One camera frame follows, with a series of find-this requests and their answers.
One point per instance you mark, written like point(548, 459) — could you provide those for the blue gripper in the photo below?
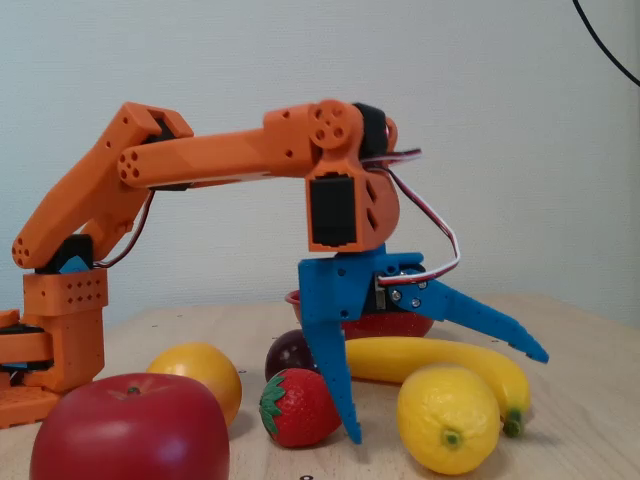
point(334, 290)

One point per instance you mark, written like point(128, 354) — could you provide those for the yellow lemon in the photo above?
point(445, 410)

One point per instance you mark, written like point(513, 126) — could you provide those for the orange robot base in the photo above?
point(25, 405)

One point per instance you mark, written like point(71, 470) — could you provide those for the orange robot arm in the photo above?
point(225, 152)

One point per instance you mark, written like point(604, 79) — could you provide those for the red speckled bowl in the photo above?
point(395, 325)

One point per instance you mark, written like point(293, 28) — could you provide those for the yellow banana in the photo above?
point(425, 356)

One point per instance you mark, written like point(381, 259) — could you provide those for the dark purple plum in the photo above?
point(287, 355)

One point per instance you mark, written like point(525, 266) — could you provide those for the red strawberry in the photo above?
point(300, 410)

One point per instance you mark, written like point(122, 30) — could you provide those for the orange fruit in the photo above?
point(200, 370)

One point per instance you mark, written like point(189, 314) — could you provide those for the red apple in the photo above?
point(130, 435)

